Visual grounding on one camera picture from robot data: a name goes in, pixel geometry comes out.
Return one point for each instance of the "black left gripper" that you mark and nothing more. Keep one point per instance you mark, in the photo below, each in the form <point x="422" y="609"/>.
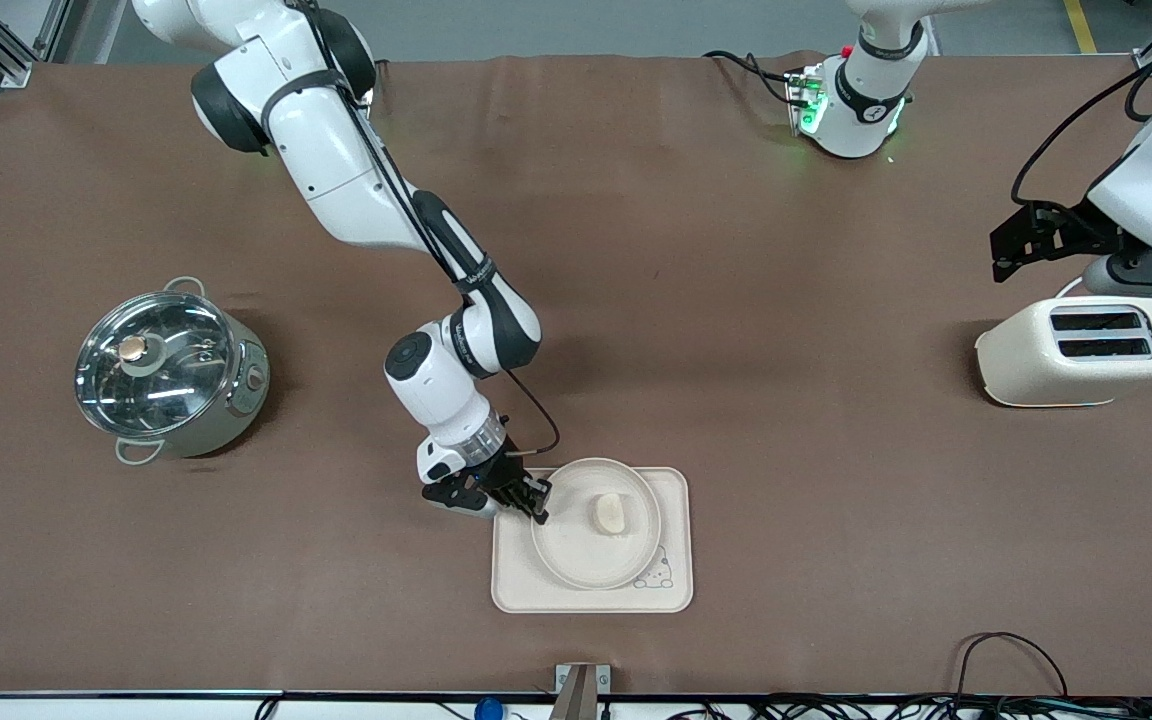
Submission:
<point x="1064" y="229"/>

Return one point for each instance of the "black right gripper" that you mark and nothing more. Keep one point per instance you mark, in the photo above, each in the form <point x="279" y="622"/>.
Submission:
<point x="503" y="477"/>

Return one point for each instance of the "round cream plate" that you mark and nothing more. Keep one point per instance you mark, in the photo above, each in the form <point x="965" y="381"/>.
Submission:
<point x="576" y="550"/>

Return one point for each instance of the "small white bun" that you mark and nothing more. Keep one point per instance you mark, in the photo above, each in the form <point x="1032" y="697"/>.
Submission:
<point x="609" y="513"/>

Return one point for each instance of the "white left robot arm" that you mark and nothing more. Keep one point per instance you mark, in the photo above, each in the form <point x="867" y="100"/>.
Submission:
<point x="861" y="100"/>

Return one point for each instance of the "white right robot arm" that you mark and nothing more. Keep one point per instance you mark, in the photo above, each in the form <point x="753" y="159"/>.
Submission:
<point x="356" y="180"/>

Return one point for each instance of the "cream rabbit print tray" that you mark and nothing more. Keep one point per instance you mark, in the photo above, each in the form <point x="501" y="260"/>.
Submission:
<point x="511" y="585"/>

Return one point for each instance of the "cream two-slot toaster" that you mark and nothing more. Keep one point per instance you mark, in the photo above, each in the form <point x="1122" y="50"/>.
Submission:
<point x="1076" y="365"/>

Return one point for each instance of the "blue round cap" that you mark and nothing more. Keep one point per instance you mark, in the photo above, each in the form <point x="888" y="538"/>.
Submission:
<point x="488" y="710"/>

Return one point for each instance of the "brown table mat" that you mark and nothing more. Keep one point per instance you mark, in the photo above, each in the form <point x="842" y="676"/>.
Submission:
<point x="736" y="300"/>

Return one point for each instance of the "steel pot with glass lid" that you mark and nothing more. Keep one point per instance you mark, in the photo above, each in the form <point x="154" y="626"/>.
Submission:
<point x="236" y="395"/>

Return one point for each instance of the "glass pot lid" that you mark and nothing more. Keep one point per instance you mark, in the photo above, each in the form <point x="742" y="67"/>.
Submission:
<point x="151" y="362"/>

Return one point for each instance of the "grey metal table bracket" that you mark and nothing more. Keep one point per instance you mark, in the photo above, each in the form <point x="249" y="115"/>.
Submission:
<point x="581" y="690"/>

